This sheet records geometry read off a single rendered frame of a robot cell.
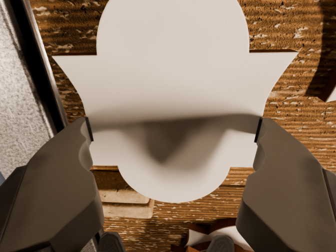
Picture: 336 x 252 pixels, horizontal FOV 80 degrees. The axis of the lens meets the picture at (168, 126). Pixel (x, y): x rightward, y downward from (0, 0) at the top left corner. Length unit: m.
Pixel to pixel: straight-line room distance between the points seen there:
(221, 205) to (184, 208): 0.04
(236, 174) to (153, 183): 0.09
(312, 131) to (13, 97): 0.27
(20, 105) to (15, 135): 0.04
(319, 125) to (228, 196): 0.11
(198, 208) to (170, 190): 0.09
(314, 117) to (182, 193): 0.12
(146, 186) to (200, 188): 0.04
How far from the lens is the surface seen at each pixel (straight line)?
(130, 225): 0.28
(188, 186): 0.16
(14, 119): 0.26
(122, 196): 0.20
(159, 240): 0.30
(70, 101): 0.19
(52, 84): 0.21
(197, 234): 0.27
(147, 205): 0.21
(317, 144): 0.22
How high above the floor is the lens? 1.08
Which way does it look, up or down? 59 degrees down
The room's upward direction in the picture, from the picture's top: 175 degrees counter-clockwise
